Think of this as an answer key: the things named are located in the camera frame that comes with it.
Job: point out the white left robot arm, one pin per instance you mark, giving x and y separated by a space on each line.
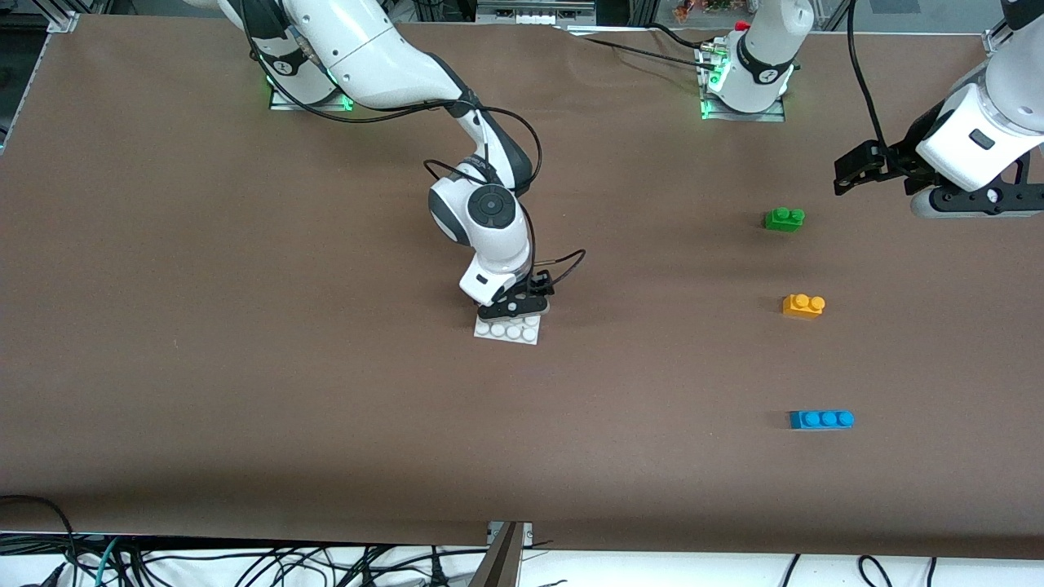
763 57

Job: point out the black left camera bracket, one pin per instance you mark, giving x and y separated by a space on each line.
971 199

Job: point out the black right camera bracket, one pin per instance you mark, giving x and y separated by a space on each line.
510 308

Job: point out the black camera bracket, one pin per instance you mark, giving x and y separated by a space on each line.
510 308
971 199

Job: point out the aluminium frame corner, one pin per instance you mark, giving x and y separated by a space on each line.
64 16

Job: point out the brown table cover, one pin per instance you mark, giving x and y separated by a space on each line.
522 424

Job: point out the yellow two-stud block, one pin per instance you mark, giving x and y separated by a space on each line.
803 306

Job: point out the blue three-stud block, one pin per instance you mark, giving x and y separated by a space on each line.
822 420

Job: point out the colourful background object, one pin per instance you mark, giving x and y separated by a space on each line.
705 8

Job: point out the white studded base plate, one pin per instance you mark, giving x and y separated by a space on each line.
510 332

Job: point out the green two-stud block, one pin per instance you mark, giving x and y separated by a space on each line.
785 220

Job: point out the white power strip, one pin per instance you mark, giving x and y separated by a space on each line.
534 12

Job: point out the aluminium frame post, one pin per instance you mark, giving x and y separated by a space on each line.
497 567

